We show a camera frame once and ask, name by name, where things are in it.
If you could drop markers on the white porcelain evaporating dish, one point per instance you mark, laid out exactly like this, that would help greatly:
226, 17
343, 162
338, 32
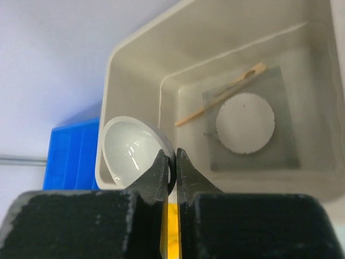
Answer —
129, 148

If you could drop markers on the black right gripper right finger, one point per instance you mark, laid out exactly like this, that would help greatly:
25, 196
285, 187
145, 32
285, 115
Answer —
189, 180

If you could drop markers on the wooden test tube holder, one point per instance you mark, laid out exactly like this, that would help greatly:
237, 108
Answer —
253, 72

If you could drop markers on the wire gauze with ceramic centre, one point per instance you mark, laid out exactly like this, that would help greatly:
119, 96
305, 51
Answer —
254, 126

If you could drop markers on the beige plastic storage box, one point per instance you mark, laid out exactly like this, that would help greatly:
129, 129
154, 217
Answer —
158, 75

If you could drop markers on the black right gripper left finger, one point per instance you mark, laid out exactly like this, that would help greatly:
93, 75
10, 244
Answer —
152, 186

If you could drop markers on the yellow test tube rack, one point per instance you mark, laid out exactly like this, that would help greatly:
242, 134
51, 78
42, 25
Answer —
169, 236

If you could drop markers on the blue plastic divided bin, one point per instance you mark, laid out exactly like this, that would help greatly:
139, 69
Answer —
71, 157

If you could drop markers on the clay pipe triangle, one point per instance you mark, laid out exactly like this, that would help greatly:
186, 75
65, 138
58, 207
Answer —
211, 134

